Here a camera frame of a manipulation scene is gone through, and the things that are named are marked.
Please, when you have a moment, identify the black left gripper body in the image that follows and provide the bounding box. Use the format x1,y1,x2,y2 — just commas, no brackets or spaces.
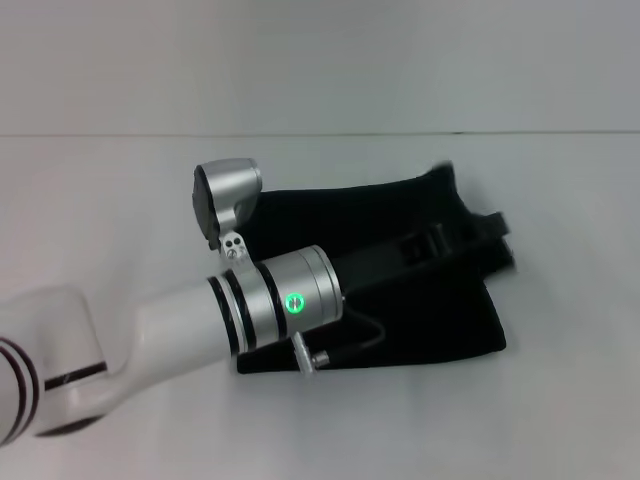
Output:
329,222,459,296

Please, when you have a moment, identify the black shirt with white print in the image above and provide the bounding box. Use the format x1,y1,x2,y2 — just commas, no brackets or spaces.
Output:
234,161,517,376

